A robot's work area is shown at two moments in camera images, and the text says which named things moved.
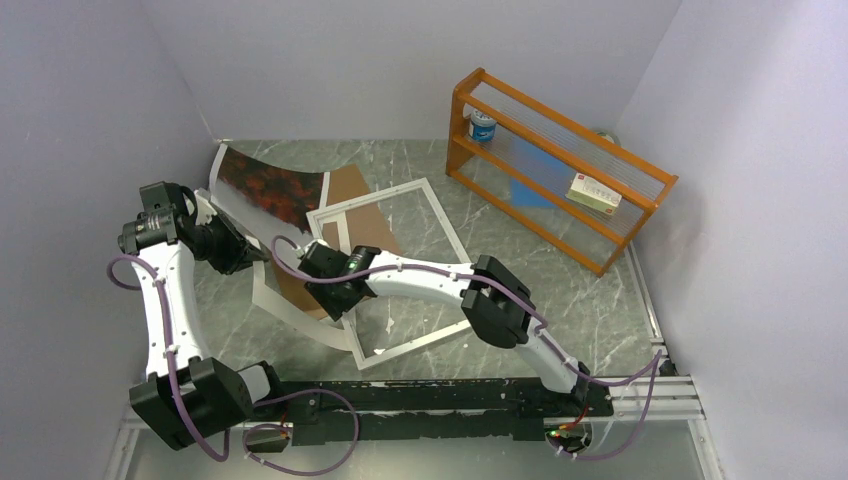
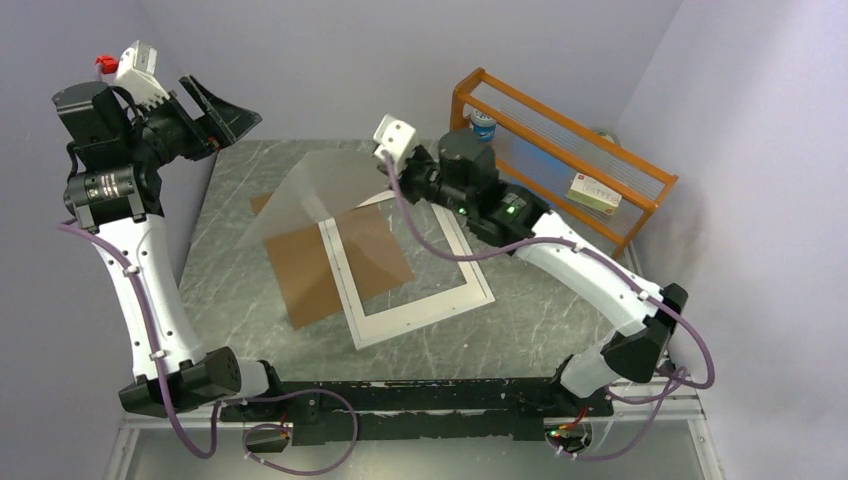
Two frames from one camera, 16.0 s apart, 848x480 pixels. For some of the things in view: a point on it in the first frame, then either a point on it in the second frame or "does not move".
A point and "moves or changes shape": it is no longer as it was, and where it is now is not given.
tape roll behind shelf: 608,137 does not move
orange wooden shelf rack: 578,192 does not move
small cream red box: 595,194 does not move
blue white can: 482,126 does not move
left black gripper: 240,252 → 223,124
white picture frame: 405,218 moves or changes shape
